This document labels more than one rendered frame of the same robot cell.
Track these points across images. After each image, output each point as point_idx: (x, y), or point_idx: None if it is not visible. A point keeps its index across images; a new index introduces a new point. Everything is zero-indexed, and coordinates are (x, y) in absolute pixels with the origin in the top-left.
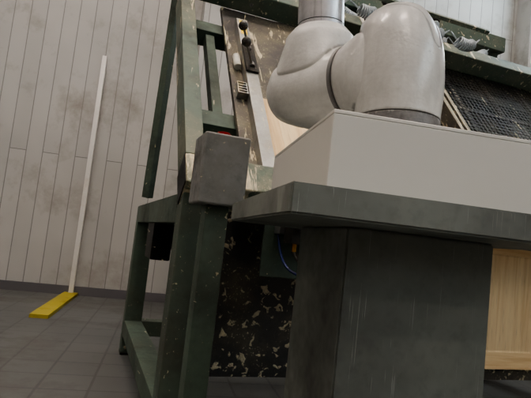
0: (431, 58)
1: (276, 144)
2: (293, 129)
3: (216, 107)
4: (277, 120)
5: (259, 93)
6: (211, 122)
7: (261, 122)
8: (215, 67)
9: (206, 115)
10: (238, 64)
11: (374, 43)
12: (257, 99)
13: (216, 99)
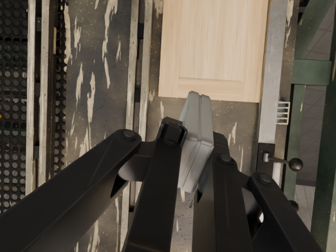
0: None
1: (257, 16)
2: (226, 51)
3: (300, 97)
4: (245, 61)
5: (265, 100)
6: (314, 64)
7: (276, 41)
8: (288, 177)
9: (318, 74)
10: (278, 162)
11: None
12: (271, 86)
13: (296, 114)
